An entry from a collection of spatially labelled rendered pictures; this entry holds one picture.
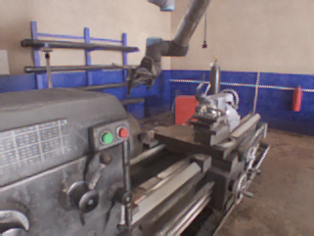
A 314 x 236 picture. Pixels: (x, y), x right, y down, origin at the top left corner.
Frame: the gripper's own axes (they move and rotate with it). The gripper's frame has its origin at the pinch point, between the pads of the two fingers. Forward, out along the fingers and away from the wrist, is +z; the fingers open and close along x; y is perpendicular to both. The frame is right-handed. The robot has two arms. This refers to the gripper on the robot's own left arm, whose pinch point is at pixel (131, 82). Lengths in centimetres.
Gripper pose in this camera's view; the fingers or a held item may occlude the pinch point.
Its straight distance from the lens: 86.8
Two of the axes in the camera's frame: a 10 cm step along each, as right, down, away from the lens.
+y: -2.4, 8.4, 4.8
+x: -9.3, -3.5, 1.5
